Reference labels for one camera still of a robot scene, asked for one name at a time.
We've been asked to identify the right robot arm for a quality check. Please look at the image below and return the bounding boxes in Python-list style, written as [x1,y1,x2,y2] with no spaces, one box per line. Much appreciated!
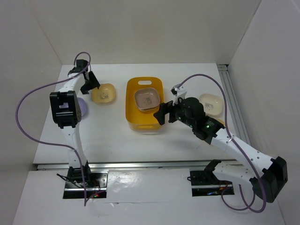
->
[153,97,288,203]

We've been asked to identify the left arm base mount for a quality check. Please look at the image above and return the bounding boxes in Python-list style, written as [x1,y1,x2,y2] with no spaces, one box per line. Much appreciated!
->
[62,172,108,199]

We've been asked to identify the cream plate far right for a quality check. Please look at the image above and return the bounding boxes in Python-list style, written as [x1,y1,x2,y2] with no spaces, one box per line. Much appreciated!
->
[199,93,224,117]

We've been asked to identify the yellow panda plate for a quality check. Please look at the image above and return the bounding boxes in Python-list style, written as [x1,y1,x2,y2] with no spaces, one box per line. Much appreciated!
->
[91,83,116,104]
[217,119,225,126]

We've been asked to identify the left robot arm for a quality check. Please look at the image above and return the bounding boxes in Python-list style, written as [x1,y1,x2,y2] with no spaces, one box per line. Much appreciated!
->
[50,60,100,187]

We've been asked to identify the yellow plastic bin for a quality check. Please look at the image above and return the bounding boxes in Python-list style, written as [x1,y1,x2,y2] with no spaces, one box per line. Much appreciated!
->
[125,77,164,130]

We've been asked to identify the pink panda plate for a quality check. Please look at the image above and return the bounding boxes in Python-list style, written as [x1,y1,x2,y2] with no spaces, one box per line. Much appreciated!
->
[134,88,160,111]

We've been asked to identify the aluminium rail right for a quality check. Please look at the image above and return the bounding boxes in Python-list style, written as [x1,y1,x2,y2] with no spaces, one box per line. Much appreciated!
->
[217,64,247,142]

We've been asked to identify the aluminium rail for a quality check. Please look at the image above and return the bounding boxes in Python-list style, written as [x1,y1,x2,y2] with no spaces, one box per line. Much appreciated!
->
[217,64,247,142]
[37,160,241,170]

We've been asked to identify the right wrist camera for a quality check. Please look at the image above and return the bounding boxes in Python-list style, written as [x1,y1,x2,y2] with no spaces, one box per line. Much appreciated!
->
[171,84,187,105]

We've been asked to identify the aluminium rail front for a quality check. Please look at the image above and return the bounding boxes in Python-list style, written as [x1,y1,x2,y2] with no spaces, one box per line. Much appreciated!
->
[37,160,241,170]

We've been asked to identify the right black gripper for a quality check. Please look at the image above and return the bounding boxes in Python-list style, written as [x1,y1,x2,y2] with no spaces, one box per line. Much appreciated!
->
[153,94,195,128]

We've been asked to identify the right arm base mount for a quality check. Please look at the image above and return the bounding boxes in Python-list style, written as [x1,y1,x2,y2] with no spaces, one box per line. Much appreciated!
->
[187,170,234,197]

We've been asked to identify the purple plate left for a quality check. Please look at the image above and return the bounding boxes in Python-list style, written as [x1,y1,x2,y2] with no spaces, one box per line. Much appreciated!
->
[78,97,88,119]

